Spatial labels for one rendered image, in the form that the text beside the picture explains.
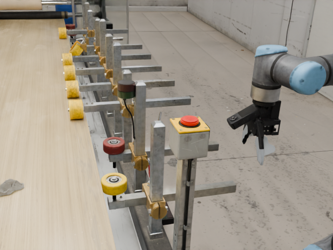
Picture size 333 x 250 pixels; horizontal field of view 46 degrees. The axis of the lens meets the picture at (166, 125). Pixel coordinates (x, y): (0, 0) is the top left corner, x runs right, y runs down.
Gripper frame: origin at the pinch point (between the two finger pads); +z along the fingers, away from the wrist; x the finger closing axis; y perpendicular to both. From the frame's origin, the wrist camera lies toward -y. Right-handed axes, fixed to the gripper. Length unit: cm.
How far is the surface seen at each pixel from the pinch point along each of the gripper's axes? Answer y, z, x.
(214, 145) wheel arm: -4.1, 8.3, 23.1
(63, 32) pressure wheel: -66, -1, 192
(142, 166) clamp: -34.3, 10.0, 14.2
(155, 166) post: -34.0, -3.3, -8.1
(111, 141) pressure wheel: -45, 3, 22
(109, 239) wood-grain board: -49, 4, -30
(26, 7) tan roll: -99, -8, 270
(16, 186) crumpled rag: -74, 3, -3
